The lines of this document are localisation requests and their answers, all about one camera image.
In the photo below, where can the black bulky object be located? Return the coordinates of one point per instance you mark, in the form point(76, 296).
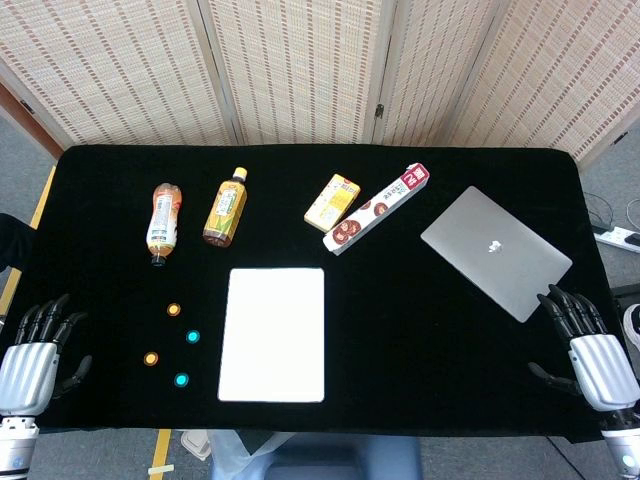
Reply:
point(12, 240)

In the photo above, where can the orange disc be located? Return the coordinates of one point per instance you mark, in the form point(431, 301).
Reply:
point(151, 358)
point(173, 309)

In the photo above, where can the white rectangular board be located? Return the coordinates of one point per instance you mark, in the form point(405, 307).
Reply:
point(272, 335)

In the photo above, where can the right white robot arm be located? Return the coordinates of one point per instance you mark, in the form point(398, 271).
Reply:
point(622, 445)

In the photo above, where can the white power strip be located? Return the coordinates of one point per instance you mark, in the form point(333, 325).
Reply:
point(617, 237)

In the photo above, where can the teal disc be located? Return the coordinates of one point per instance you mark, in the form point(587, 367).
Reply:
point(193, 336)
point(181, 380)

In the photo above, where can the white shoe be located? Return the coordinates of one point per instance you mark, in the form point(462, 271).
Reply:
point(633, 325)

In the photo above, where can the light blue cloth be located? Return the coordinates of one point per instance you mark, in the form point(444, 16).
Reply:
point(227, 455)

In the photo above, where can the woven folding screen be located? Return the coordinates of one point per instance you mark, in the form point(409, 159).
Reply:
point(300, 65)

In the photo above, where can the black tablecloth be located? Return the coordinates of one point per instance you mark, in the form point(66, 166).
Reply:
point(400, 325)

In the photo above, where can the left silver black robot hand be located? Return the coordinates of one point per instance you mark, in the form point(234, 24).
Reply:
point(27, 372)

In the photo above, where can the peach tea bottle white label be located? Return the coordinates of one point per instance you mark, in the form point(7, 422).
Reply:
point(162, 220)

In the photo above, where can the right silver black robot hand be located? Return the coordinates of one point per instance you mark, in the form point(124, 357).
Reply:
point(600, 370)

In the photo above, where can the black screen hinge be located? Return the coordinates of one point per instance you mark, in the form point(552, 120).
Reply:
point(378, 111)
point(26, 106)

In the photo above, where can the white food container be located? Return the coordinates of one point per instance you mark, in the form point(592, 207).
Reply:
point(195, 442)

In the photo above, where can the yellow tea bottle yellow cap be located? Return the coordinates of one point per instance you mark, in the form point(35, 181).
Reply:
point(225, 212)

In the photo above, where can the silver closed laptop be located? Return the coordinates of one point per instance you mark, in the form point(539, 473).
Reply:
point(495, 250)

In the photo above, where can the yellow cardboard box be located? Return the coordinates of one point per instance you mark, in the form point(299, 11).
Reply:
point(332, 202)

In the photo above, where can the long white red box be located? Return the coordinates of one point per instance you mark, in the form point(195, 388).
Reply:
point(375, 207)

